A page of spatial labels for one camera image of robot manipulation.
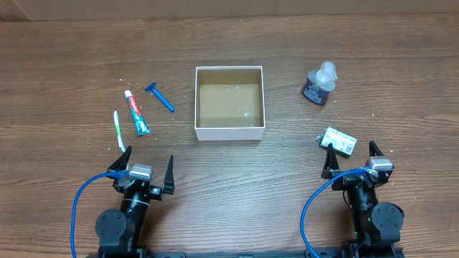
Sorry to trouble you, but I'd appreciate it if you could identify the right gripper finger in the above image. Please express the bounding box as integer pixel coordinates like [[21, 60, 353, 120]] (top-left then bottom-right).
[[321, 143, 340, 179], [369, 140, 384, 157]]

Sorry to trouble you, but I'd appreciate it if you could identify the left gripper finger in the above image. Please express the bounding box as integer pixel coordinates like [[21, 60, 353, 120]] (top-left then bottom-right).
[[164, 155, 175, 195], [108, 145, 132, 171]]

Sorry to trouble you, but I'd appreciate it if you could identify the white green soap bar pack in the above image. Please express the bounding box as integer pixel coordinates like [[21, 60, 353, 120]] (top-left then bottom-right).
[[319, 127, 358, 157]]

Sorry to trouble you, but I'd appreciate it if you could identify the Colgate toothpaste tube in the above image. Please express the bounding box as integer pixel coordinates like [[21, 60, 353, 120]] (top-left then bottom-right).
[[124, 90, 150, 136]]

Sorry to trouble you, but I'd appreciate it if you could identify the green white toothbrush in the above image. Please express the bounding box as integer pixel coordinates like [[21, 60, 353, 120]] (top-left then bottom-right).
[[113, 110, 126, 153]]

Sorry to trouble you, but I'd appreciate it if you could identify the blue disposable razor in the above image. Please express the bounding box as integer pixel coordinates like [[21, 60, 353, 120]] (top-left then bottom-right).
[[144, 82, 175, 113]]

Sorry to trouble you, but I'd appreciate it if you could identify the dark foam soap pump bottle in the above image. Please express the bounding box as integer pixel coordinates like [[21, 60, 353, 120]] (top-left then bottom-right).
[[301, 61, 338, 105]]

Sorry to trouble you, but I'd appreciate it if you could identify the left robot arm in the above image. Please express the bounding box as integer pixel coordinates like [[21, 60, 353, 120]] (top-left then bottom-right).
[[95, 146, 175, 257]]

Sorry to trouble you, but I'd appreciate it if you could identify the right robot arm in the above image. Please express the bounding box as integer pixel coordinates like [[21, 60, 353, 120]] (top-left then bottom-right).
[[319, 141, 404, 258]]

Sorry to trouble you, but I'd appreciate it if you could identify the pink cardboard box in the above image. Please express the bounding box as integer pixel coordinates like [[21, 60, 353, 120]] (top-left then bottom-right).
[[194, 66, 266, 141]]

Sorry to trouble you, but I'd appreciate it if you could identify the left blue cable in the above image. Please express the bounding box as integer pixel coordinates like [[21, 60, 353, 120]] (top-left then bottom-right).
[[70, 171, 128, 258]]

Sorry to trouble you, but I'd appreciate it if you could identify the blue cable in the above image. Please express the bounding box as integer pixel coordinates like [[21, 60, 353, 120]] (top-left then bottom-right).
[[70, 171, 128, 258], [299, 166, 376, 258]]

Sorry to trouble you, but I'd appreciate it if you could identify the right blue cable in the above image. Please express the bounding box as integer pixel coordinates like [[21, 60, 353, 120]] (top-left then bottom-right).
[[299, 166, 376, 258]]

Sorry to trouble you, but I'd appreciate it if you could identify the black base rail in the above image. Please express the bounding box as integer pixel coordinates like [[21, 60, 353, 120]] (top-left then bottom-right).
[[87, 247, 405, 258]]

